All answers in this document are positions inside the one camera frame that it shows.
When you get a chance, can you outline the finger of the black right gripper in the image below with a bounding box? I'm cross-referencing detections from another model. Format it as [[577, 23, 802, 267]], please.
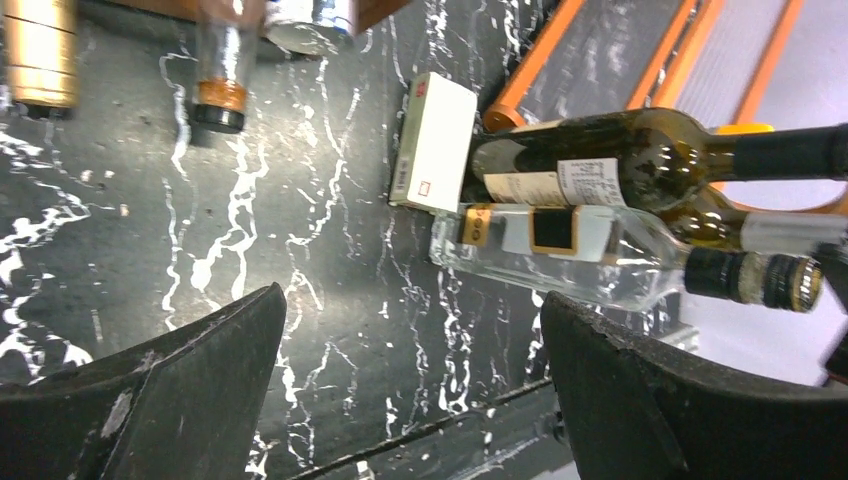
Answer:
[[813, 243, 847, 386]]

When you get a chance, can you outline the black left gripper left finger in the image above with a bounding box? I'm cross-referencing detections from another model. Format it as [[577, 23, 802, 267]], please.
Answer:
[[1, 284, 287, 479]]

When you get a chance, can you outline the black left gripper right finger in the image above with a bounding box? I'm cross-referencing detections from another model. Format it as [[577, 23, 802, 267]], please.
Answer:
[[540, 291, 847, 479]]

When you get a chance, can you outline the dark labelled wine bottle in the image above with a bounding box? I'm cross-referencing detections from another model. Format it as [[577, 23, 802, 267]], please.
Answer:
[[659, 187, 847, 255]]

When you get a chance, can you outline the clear whisky bottle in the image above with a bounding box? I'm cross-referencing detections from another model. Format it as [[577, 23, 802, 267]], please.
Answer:
[[429, 204, 824, 313]]

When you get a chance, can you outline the dark green wine bottle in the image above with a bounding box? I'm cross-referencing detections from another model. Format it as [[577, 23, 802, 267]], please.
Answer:
[[468, 108, 847, 214]]

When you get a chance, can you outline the orange wooden display rack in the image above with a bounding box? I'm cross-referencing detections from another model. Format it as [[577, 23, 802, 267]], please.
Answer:
[[482, 0, 848, 217]]

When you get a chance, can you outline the clear labelled lower bottle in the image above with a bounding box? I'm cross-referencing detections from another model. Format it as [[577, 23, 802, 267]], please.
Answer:
[[264, 0, 357, 56]]

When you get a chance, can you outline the gold capped bottle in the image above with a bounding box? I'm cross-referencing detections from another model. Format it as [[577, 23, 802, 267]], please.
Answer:
[[1, 0, 78, 119]]

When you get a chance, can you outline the brown wooden wine rack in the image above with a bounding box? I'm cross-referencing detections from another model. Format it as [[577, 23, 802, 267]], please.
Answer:
[[115, 0, 411, 35]]

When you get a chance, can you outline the yellow block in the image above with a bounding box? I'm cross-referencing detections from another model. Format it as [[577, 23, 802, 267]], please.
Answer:
[[710, 123, 775, 135]]

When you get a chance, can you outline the white red small box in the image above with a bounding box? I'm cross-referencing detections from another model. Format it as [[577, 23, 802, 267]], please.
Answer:
[[388, 72, 477, 214]]

